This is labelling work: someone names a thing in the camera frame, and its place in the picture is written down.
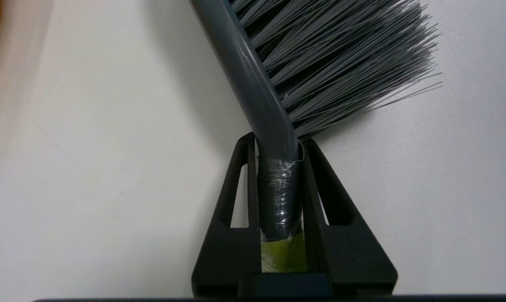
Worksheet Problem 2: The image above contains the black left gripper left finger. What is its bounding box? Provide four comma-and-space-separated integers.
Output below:
191, 132, 263, 299

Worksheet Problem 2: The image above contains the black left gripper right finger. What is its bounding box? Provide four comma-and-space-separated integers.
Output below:
298, 138, 399, 297

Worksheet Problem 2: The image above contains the green handled dustpan brush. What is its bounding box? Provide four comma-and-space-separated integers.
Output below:
189, 0, 443, 274

